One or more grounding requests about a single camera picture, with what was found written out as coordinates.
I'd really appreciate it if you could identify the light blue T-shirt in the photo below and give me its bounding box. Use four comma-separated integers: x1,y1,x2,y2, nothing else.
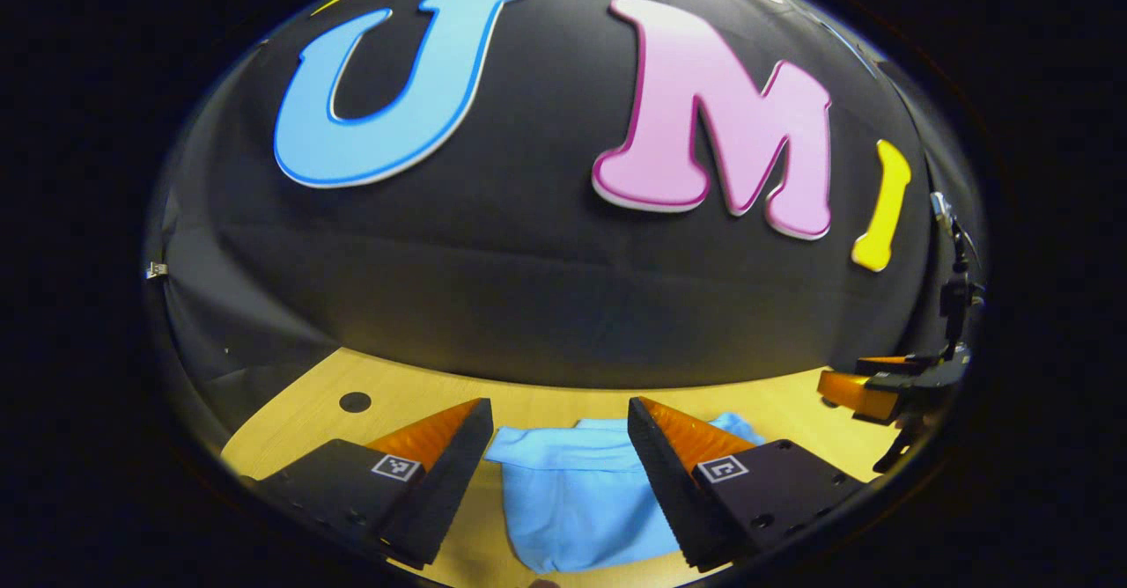
484,411,767,574

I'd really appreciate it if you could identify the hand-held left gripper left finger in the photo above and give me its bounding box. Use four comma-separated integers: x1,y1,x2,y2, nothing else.
242,397,495,570

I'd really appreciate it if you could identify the black backdrop cloth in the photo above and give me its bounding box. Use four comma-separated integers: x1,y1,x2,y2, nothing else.
145,0,983,430

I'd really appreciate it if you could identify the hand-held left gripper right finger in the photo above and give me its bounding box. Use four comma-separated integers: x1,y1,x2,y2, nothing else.
627,396,868,573

